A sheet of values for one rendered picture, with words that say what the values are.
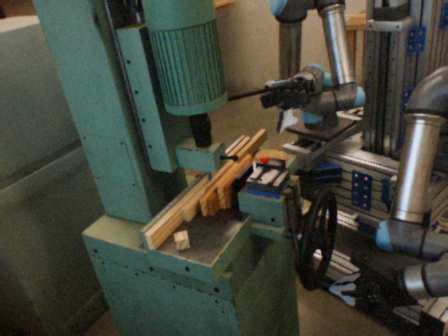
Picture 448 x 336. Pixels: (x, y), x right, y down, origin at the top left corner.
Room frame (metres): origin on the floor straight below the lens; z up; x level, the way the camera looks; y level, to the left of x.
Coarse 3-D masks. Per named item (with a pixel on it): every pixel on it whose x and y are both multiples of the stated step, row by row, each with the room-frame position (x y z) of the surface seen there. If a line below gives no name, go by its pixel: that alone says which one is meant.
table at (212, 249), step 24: (288, 168) 1.17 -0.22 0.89; (216, 216) 0.95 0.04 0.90; (240, 216) 0.93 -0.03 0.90; (168, 240) 0.87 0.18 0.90; (192, 240) 0.86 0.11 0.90; (216, 240) 0.84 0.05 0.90; (240, 240) 0.87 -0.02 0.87; (168, 264) 0.82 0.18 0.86; (192, 264) 0.78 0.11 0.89; (216, 264) 0.76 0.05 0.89
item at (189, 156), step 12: (180, 144) 1.11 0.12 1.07; (192, 144) 1.09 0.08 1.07; (216, 144) 1.07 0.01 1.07; (180, 156) 1.09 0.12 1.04; (192, 156) 1.06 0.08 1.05; (204, 156) 1.04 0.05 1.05; (216, 156) 1.03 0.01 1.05; (192, 168) 1.07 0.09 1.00; (204, 168) 1.04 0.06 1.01; (216, 168) 1.02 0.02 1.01
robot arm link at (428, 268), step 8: (440, 256) 0.69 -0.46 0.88; (424, 264) 0.68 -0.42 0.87; (432, 264) 0.66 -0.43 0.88; (440, 264) 0.65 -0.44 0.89; (424, 272) 0.65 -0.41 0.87; (432, 272) 0.64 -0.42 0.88; (440, 272) 0.63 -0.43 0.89; (424, 280) 0.64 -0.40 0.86; (432, 280) 0.63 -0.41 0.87; (440, 280) 0.62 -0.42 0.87; (432, 288) 0.62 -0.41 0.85; (440, 288) 0.61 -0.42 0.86; (432, 296) 0.62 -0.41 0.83; (440, 296) 0.62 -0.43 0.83
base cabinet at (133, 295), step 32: (96, 256) 1.10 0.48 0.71; (288, 256) 1.12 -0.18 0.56; (128, 288) 1.03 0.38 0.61; (160, 288) 0.95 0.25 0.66; (192, 288) 0.88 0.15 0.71; (256, 288) 0.91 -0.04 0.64; (288, 288) 1.10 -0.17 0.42; (128, 320) 1.07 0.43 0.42; (160, 320) 0.97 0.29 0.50; (192, 320) 0.89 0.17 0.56; (224, 320) 0.82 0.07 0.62; (256, 320) 0.88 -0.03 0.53; (288, 320) 1.08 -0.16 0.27
